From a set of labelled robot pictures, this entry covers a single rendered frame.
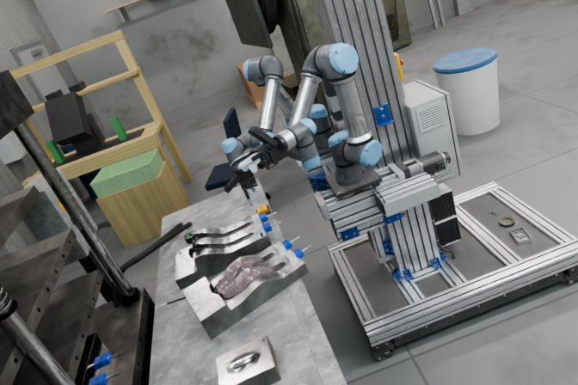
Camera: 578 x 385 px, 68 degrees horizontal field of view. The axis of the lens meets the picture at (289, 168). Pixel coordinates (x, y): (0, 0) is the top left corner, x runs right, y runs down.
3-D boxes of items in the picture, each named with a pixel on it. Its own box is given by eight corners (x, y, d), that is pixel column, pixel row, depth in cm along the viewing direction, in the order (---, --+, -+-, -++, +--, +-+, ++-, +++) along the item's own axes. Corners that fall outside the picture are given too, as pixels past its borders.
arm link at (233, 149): (239, 136, 210) (228, 144, 204) (247, 155, 214) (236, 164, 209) (228, 136, 215) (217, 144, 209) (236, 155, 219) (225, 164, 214)
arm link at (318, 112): (324, 132, 239) (317, 110, 233) (305, 133, 247) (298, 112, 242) (335, 122, 247) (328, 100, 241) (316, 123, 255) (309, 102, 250)
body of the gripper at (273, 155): (266, 171, 157) (292, 155, 162) (256, 150, 154) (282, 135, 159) (256, 169, 163) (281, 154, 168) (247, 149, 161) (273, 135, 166)
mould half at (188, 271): (264, 224, 240) (255, 204, 235) (273, 249, 217) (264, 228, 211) (180, 260, 236) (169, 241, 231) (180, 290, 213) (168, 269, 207)
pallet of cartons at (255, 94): (285, 82, 831) (274, 49, 804) (296, 94, 731) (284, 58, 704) (248, 96, 829) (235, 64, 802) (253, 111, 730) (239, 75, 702)
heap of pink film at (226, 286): (261, 256, 205) (255, 243, 202) (278, 271, 190) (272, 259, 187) (212, 287, 196) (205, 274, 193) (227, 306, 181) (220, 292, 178)
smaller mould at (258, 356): (273, 347, 161) (267, 334, 158) (281, 380, 148) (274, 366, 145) (223, 369, 160) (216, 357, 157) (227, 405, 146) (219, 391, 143)
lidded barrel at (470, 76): (486, 106, 459) (477, 43, 430) (518, 123, 407) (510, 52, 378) (435, 125, 461) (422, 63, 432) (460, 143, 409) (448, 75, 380)
